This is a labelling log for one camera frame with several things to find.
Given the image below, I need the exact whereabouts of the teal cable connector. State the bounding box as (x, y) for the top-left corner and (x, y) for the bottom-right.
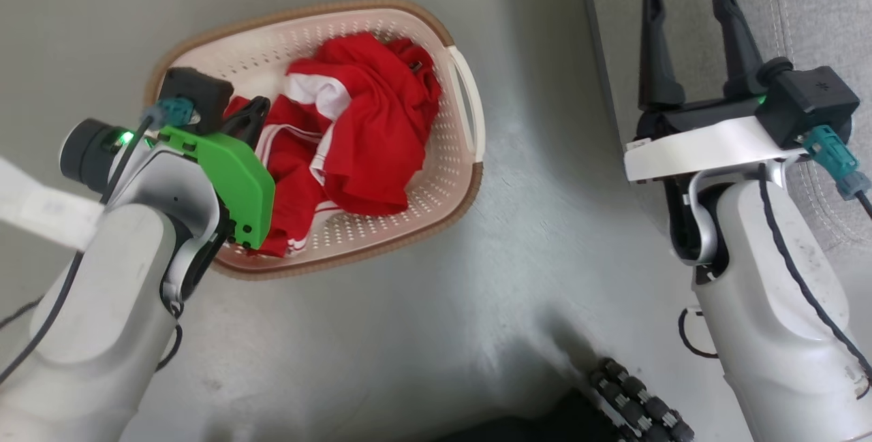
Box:
(141, 97), (200, 131)
(803, 125), (872, 201)

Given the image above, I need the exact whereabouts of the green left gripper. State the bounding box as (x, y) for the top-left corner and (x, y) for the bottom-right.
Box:
(155, 96), (277, 252)

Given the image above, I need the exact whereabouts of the black camera cable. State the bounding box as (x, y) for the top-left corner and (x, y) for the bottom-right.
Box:
(758, 163), (872, 402)
(0, 115), (154, 385)

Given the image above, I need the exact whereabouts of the grey fabric sofa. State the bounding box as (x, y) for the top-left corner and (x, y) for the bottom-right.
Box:
(576, 0), (872, 252)

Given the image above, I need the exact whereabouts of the red white striped garment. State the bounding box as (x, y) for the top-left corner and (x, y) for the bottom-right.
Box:
(223, 74), (355, 257)

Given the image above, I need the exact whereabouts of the white paper cable tag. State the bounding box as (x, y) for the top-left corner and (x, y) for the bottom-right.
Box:
(0, 156), (104, 252)

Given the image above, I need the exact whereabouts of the black right camera cable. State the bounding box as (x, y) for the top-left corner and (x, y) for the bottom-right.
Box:
(758, 163), (872, 402)

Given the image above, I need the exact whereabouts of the pink perforated laundry basket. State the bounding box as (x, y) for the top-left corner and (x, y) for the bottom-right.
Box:
(143, 0), (486, 282)

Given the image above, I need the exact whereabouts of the plain red t-shirt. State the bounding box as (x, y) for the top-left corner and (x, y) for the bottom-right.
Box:
(286, 32), (443, 218)

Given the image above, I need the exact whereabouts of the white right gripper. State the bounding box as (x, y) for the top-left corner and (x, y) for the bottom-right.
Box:
(623, 0), (808, 184)

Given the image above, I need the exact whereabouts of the teal left cable connector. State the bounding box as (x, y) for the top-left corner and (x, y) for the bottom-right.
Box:
(141, 97), (200, 131)

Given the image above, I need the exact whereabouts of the teal right cable connector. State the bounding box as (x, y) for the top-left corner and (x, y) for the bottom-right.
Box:
(803, 125), (872, 201)

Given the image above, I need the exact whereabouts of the black left camera cable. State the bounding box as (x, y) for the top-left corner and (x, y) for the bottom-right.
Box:
(0, 115), (154, 385)

